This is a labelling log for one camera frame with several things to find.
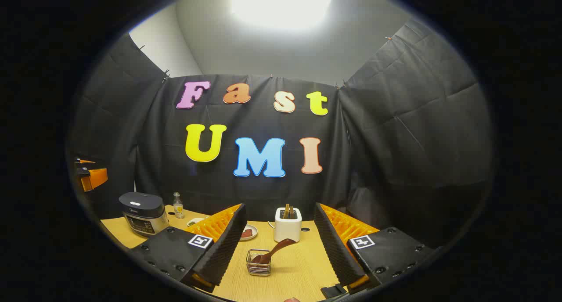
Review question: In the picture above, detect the brown wooden spoon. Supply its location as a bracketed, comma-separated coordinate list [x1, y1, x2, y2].
[251, 238, 297, 264]

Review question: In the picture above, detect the black silver rice cooker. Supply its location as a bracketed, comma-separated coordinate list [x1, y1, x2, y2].
[119, 192, 169, 237]

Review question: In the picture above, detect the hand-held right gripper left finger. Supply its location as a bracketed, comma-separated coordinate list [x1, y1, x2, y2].
[127, 203, 248, 294]

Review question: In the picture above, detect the white toaster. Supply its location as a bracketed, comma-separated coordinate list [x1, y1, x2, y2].
[274, 207, 303, 243]

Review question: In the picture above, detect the white round plate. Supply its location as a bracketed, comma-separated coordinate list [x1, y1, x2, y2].
[239, 224, 259, 241]

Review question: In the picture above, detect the ceiling light panel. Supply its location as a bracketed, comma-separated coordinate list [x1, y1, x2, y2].
[231, 0, 332, 30]

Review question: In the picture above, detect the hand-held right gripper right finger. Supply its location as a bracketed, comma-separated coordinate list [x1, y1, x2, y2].
[313, 202, 440, 296]

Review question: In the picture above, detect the black backdrop cloth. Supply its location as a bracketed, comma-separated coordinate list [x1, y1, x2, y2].
[68, 19, 494, 250]

